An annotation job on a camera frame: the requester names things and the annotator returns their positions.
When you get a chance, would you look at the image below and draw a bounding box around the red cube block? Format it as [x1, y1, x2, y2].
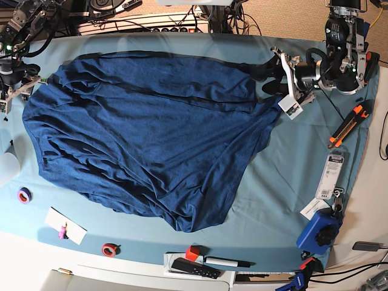
[185, 246, 200, 262]

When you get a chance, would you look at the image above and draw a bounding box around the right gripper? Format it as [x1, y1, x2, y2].
[1, 59, 41, 100]

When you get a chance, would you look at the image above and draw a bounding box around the black remote control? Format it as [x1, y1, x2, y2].
[171, 258, 221, 279]

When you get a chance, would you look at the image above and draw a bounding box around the light blue table cloth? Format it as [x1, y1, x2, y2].
[0, 32, 380, 272]

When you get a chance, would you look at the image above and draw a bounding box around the purple tape roll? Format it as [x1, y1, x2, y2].
[18, 187, 32, 204]

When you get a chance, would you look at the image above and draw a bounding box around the blue box with knob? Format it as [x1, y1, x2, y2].
[296, 208, 343, 255]

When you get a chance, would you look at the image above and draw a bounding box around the small pink toy figure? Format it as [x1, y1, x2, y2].
[58, 224, 68, 239]

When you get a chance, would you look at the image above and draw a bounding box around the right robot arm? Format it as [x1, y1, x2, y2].
[1, 1, 63, 100]

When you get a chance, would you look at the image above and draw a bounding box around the black zip tie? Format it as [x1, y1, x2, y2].
[320, 89, 345, 121]

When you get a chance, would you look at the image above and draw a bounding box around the white label card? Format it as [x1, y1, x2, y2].
[300, 198, 329, 221]

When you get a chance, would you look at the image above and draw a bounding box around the black phone device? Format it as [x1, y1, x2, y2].
[352, 241, 381, 252]

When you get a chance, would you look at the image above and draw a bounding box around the blue black clamp bottom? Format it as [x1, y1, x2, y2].
[275, 257, 323, 291]

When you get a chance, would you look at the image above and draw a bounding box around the clear blister retail package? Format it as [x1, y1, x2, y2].
[315, 149, 345, 199]

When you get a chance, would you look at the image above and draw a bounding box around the dark blue t-shirt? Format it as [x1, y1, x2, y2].
[22, 52, 281, 233]

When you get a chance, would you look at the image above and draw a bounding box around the white black marker pen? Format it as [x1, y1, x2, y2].
[204, 256, 254, 268]

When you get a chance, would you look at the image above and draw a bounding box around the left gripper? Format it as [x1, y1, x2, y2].
[251, 57, 323, 96]

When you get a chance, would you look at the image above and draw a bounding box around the red tape roll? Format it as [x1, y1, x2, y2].
[101, 243, 120, 258]

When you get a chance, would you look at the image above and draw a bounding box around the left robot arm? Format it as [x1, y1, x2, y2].
[285, 1, 368, 95]

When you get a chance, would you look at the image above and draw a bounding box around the white power strip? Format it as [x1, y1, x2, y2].
[77, 12, 209, 36]

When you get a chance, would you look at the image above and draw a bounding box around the white paper card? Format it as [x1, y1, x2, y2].
[45, 207, 87, 245]

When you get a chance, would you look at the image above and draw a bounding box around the orange black utility knife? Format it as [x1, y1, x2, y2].
[327, 100, 372, 149]

